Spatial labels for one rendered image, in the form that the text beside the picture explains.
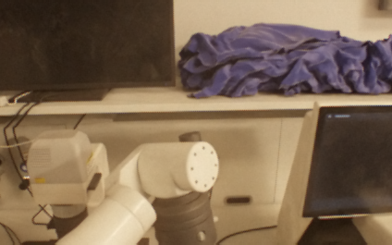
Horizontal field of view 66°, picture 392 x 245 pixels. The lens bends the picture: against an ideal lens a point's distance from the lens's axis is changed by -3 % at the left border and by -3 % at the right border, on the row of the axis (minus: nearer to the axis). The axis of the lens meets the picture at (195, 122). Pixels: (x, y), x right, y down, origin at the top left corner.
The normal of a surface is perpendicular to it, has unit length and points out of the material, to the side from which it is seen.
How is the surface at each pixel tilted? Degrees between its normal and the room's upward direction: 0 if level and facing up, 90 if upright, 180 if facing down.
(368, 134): 93
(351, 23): 90
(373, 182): 93
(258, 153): 90
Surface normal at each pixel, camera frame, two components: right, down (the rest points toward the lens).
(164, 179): -0.62, 0.25
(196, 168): 0.75, -0.07
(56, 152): 0.04, 0.05
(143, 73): 0.04, 0.27
